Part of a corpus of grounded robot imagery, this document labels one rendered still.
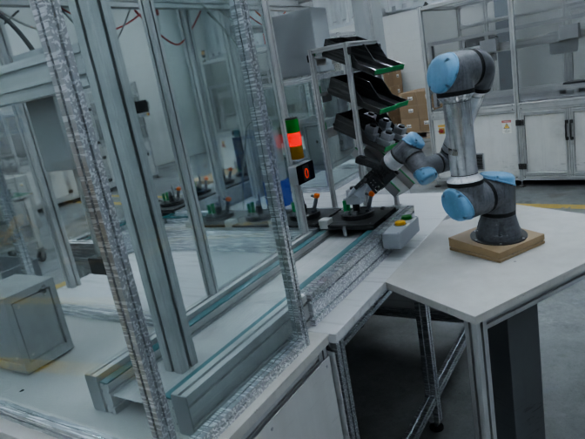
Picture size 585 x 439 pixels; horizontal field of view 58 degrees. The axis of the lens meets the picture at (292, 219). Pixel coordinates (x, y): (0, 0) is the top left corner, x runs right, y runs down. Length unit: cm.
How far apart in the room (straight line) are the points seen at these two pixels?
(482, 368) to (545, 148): 466
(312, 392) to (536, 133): 499
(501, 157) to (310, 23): 349
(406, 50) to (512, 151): 590
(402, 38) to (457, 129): 1003
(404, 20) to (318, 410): 1064
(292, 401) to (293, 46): 246
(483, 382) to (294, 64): 235
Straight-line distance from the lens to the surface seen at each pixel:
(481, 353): 162
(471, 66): 178
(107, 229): 94
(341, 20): 1258
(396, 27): 1183
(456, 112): 177
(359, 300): 168
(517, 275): 177
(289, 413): 139
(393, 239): 195
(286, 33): 345
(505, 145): 626
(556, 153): 612
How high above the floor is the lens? 155
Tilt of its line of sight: 15 degrees down
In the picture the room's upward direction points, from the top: 10 degrees counter-clockwise
